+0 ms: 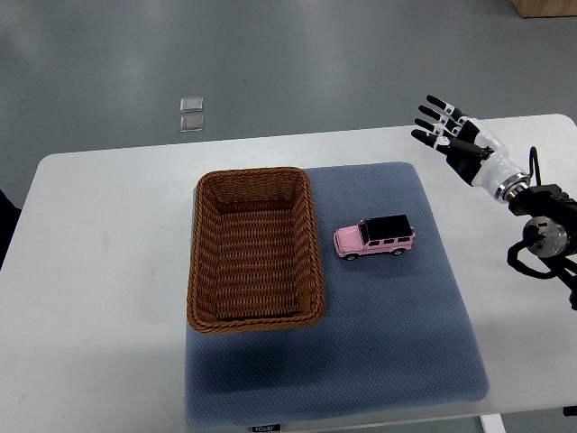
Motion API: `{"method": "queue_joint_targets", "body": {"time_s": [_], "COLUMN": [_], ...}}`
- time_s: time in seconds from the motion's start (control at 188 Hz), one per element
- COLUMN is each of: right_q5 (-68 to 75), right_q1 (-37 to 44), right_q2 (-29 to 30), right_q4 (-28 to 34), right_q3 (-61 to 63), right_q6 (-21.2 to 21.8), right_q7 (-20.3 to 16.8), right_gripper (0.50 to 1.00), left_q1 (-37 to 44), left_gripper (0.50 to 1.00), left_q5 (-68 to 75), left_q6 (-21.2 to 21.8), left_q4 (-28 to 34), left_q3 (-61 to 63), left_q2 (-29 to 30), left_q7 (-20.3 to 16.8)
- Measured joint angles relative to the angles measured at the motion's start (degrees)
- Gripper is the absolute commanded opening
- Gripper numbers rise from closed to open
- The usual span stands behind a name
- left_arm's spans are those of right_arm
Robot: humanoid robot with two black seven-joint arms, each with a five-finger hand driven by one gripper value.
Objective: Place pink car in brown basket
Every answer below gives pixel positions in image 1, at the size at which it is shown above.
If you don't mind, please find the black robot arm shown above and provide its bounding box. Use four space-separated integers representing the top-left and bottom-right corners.
411 95 576 309

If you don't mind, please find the upper floor metal plate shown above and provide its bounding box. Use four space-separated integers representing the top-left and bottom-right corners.
179 97 204 113

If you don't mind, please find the blue grey fabric mat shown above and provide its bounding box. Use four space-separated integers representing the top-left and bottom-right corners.
185 162 490 428

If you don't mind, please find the dark object left edge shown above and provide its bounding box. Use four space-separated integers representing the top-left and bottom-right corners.
0 190 22 265

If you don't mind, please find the white table leg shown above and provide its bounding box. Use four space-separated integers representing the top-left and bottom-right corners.
480 414 506 433

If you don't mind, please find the wooden box corner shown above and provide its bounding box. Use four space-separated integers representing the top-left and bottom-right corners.
511 0 577 18

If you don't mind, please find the brown wicker basket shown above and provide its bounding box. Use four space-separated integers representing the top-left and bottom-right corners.
187 167 326 334

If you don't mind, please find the pink toy car black roof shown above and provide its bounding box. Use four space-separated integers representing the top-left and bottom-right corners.
333 215 416 261

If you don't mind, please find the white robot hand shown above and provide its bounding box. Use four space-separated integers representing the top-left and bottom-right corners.
411 95 527 198

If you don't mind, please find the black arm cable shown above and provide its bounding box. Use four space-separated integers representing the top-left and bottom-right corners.
527 146 544 186

